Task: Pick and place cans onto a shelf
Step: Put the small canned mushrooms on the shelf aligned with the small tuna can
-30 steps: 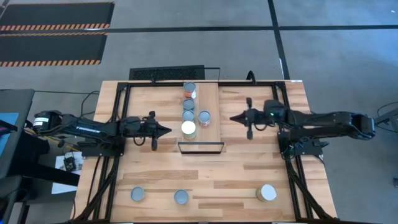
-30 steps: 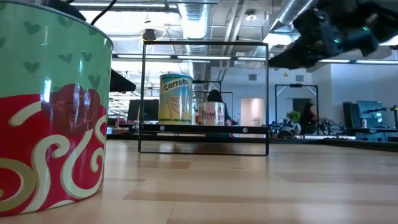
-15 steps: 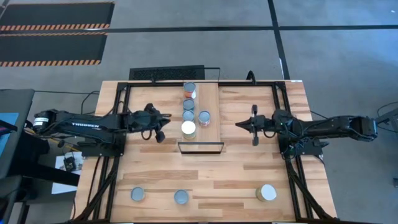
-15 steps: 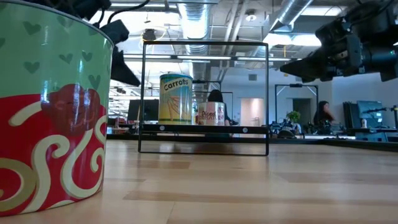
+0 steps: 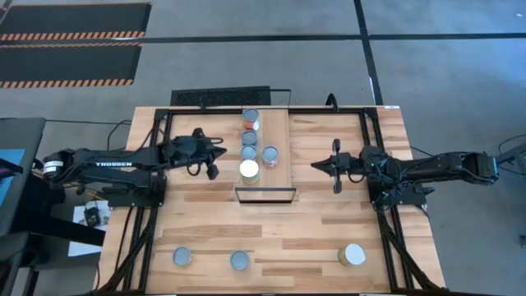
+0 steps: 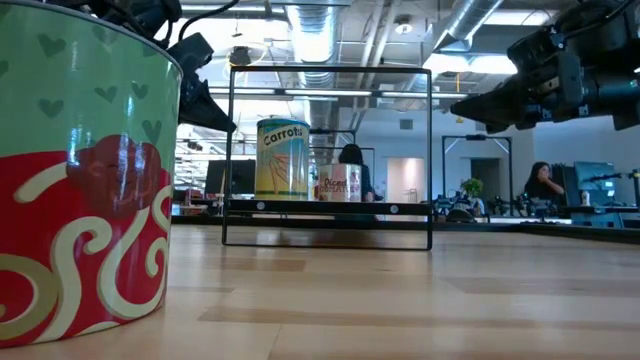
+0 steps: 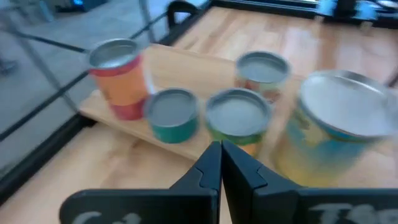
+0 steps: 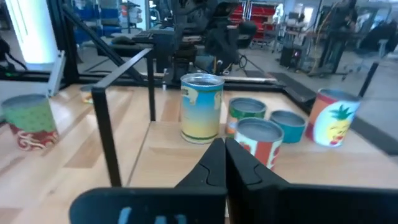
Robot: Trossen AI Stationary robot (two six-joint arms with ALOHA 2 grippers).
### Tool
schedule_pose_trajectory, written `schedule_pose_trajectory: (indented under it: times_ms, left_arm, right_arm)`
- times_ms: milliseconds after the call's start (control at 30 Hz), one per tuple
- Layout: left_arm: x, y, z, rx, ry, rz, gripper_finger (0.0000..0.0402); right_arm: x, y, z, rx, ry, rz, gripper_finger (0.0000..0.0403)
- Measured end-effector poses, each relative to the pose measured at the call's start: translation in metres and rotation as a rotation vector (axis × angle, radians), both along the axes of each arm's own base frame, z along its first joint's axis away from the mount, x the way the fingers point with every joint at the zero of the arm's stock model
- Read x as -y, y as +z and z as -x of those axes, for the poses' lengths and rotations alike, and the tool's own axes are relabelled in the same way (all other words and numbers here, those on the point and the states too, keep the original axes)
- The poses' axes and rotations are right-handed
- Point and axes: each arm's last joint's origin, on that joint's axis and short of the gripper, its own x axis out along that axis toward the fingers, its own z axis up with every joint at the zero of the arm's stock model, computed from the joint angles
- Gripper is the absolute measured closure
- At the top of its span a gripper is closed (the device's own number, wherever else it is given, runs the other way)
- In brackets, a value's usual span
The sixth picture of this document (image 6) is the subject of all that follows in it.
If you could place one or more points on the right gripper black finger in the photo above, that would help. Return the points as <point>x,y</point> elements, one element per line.
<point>495,107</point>

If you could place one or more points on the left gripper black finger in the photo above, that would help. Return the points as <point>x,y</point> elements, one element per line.
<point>200,107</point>

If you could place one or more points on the yellow carrots tin can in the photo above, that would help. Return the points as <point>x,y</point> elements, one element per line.
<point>282,165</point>

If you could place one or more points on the green red hearts tin can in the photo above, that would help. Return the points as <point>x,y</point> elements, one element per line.
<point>90,200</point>

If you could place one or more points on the diced tomatoes tin can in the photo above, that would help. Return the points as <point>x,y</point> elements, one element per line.
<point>340,185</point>

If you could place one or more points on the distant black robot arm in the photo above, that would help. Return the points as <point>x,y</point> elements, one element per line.
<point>515,205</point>

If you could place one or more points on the fluorescent ceiling strip light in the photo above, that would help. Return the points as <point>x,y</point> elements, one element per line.
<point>425,95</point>
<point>245,91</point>
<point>327,93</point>

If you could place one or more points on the large bright ceiling light panel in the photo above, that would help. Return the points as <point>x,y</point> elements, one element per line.
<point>470,64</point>

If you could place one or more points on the black ceiling-mounted device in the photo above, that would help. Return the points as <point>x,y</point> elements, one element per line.
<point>240,56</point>

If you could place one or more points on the dark computer monitor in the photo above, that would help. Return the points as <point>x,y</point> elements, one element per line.
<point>242,177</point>

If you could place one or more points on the green potted plant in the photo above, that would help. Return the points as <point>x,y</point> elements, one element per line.
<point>472,186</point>

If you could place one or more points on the person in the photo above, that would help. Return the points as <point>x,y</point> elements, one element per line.
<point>540,182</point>
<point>351,154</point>

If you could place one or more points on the computer monitor with lit screen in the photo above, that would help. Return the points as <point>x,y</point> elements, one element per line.
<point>595,175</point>

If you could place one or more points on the round ceiling dome fixture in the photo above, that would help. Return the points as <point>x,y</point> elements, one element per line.
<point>403,25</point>

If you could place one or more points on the small white bottle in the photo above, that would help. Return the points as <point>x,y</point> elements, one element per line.
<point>585,199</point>

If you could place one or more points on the blue-grey desk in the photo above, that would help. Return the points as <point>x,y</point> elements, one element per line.
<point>600,217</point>

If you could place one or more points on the black metal station frame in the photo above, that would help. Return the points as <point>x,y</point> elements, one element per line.
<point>475,137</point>

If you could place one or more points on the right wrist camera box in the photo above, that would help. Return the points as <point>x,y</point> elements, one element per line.
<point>600,25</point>

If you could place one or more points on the wall air vent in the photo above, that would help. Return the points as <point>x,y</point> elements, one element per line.
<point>406,124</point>

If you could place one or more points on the silver slanted ceiling duct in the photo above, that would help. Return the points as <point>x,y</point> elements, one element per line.
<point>470,20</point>

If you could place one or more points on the silver spiral ceiling duct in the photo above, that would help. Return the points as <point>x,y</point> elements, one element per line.
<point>312,35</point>

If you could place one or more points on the black aluminium table frame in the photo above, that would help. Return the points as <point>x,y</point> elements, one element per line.
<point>600,234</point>

